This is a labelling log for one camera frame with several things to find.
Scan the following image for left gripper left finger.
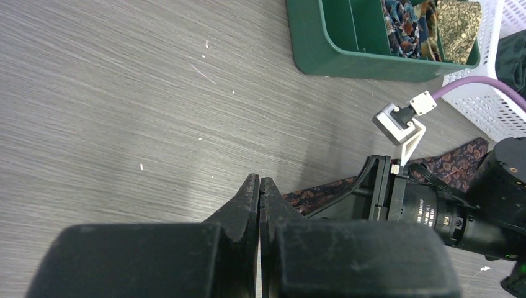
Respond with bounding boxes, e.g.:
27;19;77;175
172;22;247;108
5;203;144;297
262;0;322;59
27;174;260;297

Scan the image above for rolled olive gold tie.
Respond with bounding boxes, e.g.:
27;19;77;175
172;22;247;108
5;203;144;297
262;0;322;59
437;1;483;65

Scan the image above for green compartment tray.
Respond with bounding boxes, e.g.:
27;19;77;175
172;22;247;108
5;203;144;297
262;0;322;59
286;0;481;83

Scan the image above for rolled orange brown tie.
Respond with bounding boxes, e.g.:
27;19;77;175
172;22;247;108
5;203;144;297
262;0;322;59
414;1;442;62

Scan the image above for brown paisley tie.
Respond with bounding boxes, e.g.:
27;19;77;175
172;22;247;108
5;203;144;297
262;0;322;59
282;137;489;215

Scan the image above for dark green tie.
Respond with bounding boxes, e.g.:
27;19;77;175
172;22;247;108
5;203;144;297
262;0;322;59
495;30;525;98

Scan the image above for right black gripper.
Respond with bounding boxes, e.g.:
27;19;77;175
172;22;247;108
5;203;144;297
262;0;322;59
307;155;476;247

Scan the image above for rolled colourful striped tie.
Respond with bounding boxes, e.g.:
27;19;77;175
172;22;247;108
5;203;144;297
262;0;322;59
381;0;421;59

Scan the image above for white plastic basket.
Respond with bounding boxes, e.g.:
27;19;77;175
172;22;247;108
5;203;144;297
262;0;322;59
442;1;525;142

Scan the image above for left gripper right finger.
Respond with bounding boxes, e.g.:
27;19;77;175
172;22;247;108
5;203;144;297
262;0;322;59
259;178;462;297

